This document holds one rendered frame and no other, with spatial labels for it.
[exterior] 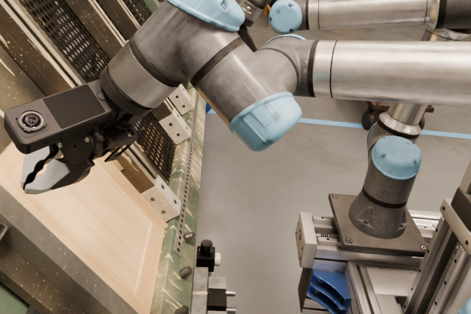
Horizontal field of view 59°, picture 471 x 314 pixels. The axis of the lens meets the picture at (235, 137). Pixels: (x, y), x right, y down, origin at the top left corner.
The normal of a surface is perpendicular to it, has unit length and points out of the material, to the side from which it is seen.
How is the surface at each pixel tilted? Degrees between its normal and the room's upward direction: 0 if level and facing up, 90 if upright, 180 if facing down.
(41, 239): 54
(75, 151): 72
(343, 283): 0
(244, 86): 61
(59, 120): 36
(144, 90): 100
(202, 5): 80
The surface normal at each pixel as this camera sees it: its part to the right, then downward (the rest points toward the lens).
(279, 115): 0.26, -0.10
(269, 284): 0.10, -0.88
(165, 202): 0.04, 0.47
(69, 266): 0.86, -0.47
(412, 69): -0.38, -0.02
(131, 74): -0.22, 0.26
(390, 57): -0.33, -0.35
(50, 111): 0.44, -0.46
